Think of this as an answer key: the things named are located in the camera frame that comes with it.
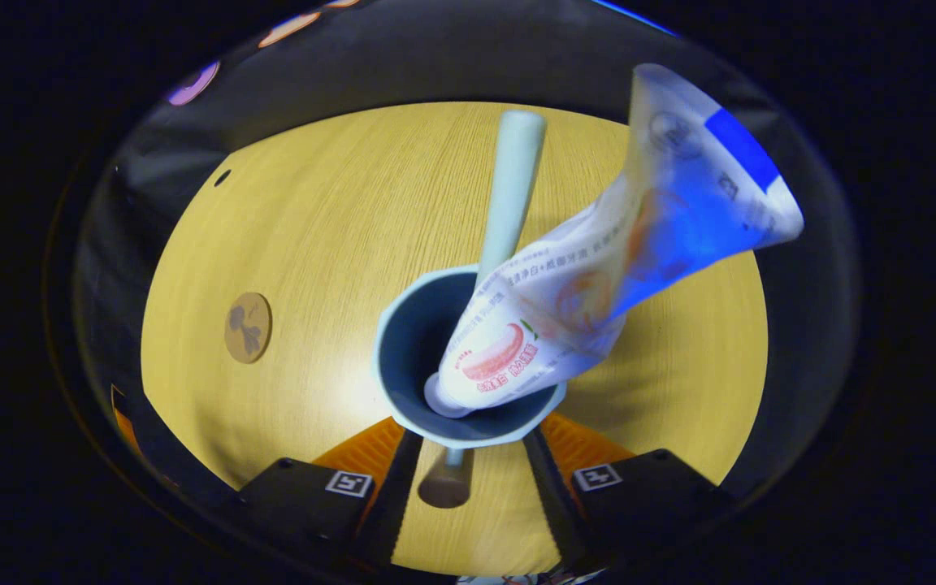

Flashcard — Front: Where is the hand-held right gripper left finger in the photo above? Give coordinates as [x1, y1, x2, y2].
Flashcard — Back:
[239, 417, 424, 570]

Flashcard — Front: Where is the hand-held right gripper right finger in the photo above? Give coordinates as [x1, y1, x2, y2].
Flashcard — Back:
[523, 410, 733, 570]

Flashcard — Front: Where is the pale green cup wooden handle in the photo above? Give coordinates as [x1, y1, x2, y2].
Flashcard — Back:
[372, 264, 568, 509]

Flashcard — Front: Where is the round cork coaster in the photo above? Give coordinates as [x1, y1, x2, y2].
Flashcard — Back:
[223, 292, 273, 365]

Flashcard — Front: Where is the white toothpaste tube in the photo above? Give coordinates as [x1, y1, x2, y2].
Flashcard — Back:
[423, 63, 805, 419]

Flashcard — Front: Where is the pale green toothbrush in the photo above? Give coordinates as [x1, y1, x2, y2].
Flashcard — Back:
[476, 110, 548, 285]

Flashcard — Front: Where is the black backdrop cloth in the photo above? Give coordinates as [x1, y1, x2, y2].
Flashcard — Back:
[74, 0, 859, 488]

